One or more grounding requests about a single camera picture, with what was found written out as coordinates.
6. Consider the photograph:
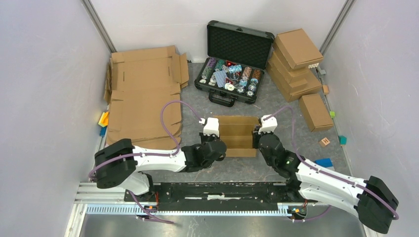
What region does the yellow orange block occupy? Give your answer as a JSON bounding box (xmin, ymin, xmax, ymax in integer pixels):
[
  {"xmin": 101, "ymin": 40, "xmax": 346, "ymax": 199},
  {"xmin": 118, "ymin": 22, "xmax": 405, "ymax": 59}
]
[{"xmin": 98, "ymin": 112, "xmax": 109, "ymax": 127}]

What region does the small folded cardboard box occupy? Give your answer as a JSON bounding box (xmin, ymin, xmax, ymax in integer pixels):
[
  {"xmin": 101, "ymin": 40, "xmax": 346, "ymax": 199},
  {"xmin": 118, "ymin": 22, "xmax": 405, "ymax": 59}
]
[{"xmin": 298, "ymin": 94, "xmax": 334, "ymax": 132}]

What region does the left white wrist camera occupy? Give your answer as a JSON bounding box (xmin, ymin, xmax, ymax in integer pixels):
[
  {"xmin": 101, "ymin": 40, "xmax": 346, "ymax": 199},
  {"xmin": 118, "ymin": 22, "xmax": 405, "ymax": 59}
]
[{"xmin": 199, "ymin": 118, "xmax": 219, "ymax": 137}]

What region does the stack of flat cardboard sheets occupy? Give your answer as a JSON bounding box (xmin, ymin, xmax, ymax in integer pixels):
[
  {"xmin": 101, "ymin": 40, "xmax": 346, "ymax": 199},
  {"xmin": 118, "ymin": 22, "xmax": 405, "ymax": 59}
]
[{"xmin": 104, "ymin": 45, "xmax": 189, "ymax": 150}]

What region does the teal block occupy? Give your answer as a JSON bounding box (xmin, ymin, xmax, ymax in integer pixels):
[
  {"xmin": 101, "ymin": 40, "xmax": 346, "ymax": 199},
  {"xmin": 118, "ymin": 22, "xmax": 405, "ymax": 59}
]
[{"xmin": 338, "ymin": 135, "xmax": 347, "ymax": 146}]

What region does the wooden letter H block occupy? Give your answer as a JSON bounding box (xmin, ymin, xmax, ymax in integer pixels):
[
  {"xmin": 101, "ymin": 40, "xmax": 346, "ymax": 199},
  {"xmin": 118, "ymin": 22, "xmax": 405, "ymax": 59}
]
[{"xmin": 319, "ymin": 137, "xmax": 331, "ymax": 147}]

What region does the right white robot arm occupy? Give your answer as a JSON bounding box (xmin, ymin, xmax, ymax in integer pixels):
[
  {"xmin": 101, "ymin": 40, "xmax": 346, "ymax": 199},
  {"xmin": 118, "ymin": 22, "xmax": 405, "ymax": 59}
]
[{"xmin": 252, "ymin": 129, "xmax": 399, "ymax": 234}]

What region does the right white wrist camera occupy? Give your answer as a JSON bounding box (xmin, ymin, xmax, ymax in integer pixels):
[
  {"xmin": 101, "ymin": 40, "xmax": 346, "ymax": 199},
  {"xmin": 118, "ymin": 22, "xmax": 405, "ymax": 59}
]
[{"xmin": 258, "ymin": 115, "xmax": 278, "ymax": 134}]

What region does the black poker chip case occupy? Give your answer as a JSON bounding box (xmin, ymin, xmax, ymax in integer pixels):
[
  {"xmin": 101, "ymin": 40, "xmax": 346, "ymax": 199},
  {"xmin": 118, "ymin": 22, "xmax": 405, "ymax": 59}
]
[{"xmin": 194, "ymin": 20, "xmax": 275, "ymax": 107}]

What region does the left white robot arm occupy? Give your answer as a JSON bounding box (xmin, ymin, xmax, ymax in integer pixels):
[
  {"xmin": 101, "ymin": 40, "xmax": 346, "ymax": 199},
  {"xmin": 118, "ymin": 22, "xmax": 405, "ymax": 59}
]
[{"xmin": 89, "ymin": 136, "xmax": 227, "ymax": 201}]

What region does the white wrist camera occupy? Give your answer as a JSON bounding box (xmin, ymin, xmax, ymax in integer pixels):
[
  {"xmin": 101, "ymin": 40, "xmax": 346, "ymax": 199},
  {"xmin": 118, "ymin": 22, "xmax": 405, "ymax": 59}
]
[
  {"xmin": 199, "ymin": 118, "xmax": 219, "ymax": 137},
  {"xmin": 258, "ymin": 115, "xmax": 278, "ymax": 134}
]

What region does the small wooden cube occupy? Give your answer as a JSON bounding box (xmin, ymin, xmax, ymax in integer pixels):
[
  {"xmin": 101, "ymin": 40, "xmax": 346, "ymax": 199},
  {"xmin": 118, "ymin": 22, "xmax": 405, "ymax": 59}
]
[{"xmin": 322, "ymin": 85, "xmax": 330, "ymax": 95}]

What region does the blue block at left wall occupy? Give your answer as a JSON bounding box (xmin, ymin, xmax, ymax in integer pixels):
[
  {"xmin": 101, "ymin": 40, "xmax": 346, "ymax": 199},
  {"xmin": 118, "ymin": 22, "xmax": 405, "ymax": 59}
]
[{"xmin": 99, "ymin": 126, "xmax": 107, "ymax": 137}]

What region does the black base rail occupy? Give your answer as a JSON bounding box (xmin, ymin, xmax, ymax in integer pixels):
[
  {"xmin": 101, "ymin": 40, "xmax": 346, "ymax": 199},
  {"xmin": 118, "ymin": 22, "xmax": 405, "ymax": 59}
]
[{"xmin": 136, "ymin": 182, "xmax": 305, "ymax": 211}]

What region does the large bottom cardboard box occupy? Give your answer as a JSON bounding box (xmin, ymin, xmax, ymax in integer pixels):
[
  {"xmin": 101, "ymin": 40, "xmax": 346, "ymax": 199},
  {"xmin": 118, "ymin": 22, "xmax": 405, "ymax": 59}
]
[{"xmin": 266, "ymin": 63, "xmax": 322, "ymax": 102}]

